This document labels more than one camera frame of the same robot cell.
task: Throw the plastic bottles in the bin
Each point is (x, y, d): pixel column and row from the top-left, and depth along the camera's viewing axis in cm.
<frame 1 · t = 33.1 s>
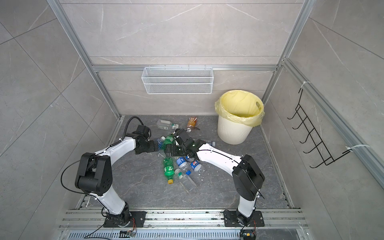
left hand: (150, 145, 95), fingers open
right hand: (170, 149, 84), fingers open
white plastic waste bin: (231, 133, 94), point 14 cm above the table
yellow bin liner bag: (241, 106, 103), point 19 cm above the table
amber tea bottle: (192, 122, 112), point 5 cm above the table
green Sprite bottle yellow cap: (168, 164, 91), point 4 cm above the table
blue label bottle centre: (183, 165, 90), point 5 cm above the table
Pepsi blue label bottle: (195, 165, 89), point 5 cm above the table

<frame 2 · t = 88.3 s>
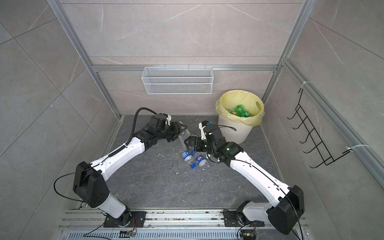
left hand: (186, 126, 79), fingers open
right hand: (191, 141, 75), fingers open
green Sprite bottle yellow cap: (240, 111, 100), point 19 cm above the table
blue label bottle centre: (187, 156, 92), point 6 cm above the table
Pepsi blue label bottle: (200, 160, 91), point 5 cm above the table
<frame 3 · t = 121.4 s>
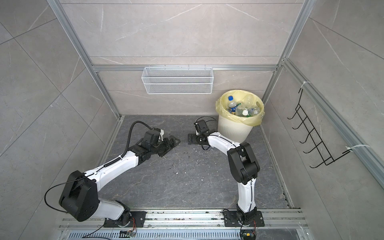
left hand: (176, 141, 84), fingers open
right hand: (194, 138, 98), fingers open
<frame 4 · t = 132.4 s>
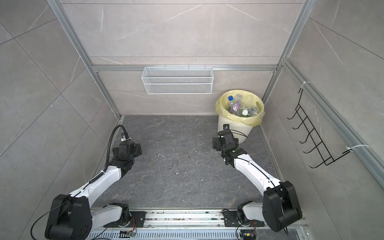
left hand: (127, 143, 86), fingers open
right hand: (223, 138, 87), fingers open
